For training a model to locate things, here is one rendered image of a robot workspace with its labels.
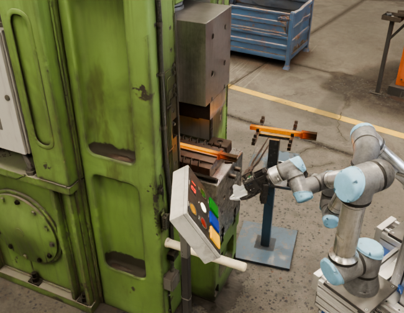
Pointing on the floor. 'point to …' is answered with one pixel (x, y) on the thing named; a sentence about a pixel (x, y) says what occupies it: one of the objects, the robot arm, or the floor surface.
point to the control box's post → (186, 274)
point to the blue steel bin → (271, 28)
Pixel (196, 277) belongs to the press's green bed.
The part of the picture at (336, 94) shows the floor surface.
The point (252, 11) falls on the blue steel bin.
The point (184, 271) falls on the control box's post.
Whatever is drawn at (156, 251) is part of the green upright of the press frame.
